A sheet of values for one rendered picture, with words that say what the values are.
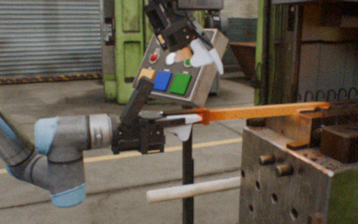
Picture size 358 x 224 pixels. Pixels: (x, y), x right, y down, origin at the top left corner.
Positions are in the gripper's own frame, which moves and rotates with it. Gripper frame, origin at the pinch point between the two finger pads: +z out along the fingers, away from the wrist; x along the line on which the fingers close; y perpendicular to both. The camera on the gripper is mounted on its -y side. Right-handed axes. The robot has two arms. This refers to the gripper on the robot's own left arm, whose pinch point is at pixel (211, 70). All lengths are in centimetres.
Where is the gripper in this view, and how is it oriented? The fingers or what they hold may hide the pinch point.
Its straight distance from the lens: 83.0
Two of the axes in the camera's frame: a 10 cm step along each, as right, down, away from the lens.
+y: -8.3, 5.3, -1.8
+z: 4.5, 8.2, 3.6
